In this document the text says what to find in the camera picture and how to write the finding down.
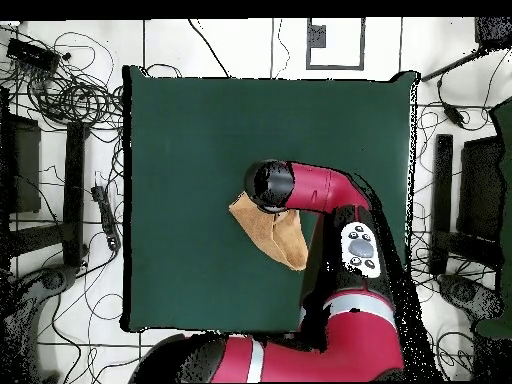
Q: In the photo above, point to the tan terry towel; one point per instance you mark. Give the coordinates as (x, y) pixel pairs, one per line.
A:
(264, 232)

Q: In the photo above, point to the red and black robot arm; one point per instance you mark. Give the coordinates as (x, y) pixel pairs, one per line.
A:
(320, 188)

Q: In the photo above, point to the dark flat box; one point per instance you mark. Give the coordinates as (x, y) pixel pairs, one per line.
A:
(24, 168)
(478, 188)

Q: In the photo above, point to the dark green table cloth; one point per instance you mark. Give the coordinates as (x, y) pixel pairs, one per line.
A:
(180, 140)

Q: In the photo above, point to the black power strip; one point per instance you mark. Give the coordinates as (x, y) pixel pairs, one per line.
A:
(106, 216)

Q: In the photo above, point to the black upright bar stand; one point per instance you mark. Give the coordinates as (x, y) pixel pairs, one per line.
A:
(74, 192)
(443, 192)

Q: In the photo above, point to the grey curved base foot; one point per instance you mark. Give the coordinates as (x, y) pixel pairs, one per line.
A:
(466, 292)
(52, 280)

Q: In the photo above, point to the dark grey power adapter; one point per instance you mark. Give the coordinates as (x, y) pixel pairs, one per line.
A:
(454, 114)

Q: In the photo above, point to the dark tripod rod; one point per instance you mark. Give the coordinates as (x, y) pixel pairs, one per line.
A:
(452, 66)

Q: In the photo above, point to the black electronics box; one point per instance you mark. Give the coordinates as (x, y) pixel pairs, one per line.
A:
(30, 54)

